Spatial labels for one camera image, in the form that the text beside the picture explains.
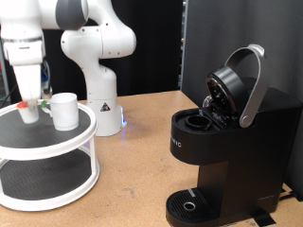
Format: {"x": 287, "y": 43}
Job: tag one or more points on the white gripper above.
{"x": 28, "y": 82}

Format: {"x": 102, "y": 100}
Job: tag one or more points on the black Keurig coffee machine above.
{"x": 249, "y": 151}

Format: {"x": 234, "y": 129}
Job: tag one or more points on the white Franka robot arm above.
{"x": 101, "y": 94}

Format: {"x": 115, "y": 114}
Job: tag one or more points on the white two-tier turntable shelf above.
{"x": 44, "y": 138}

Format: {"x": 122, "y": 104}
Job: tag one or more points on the gray partition panel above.
{"x": 221, "y": 31}

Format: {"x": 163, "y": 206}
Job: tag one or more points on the black tape strip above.
{"x": 263, "y": 218}

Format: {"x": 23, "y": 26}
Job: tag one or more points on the metal rack frame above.
{"x": 3, "y": 82}

